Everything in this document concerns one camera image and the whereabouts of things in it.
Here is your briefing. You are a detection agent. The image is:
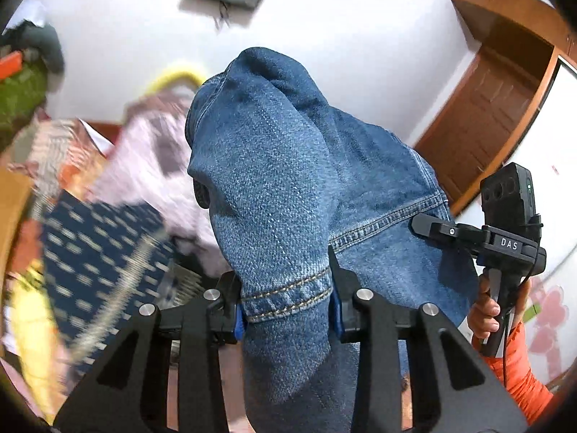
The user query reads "person right hand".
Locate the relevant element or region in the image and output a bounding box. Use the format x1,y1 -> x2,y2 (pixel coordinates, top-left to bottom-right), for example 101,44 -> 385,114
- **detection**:
465,272 -> 531,340

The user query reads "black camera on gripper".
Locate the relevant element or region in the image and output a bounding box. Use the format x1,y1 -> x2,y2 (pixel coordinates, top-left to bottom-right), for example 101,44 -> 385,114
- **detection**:
480,162 -> 543,242

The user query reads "orange sleeved right forearm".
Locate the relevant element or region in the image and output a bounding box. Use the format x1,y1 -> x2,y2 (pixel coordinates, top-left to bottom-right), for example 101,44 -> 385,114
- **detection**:
481,322 -> 554,425

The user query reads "dark grey cloth pile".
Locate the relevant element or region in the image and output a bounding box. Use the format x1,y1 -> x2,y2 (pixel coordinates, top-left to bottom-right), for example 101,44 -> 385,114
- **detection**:
1,21 -> 65,74

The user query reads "brown wooden door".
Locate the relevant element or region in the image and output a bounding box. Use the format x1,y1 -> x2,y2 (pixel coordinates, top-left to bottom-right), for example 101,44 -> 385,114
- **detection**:
416,0 -> 576,214

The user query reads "blue denim jacket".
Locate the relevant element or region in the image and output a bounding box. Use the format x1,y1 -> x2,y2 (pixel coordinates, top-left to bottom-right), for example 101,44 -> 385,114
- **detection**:
186,47 -> 477,432

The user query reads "yellow object behind bed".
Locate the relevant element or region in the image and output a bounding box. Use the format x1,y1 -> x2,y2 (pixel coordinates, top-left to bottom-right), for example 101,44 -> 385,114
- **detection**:
145,69 -> 207,96

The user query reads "newspaper print bed sheet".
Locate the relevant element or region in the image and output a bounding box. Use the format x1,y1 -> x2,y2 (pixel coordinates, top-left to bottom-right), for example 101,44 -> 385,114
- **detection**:
0,89 -> 236,424

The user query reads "navy patterned cloth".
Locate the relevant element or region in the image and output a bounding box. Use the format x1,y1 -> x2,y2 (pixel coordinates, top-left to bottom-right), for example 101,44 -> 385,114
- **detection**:
41,193 -> 173,373

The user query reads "orange box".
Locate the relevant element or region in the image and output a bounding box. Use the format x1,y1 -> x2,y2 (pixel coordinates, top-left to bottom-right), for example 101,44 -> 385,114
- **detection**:
0,51 -> 22,80

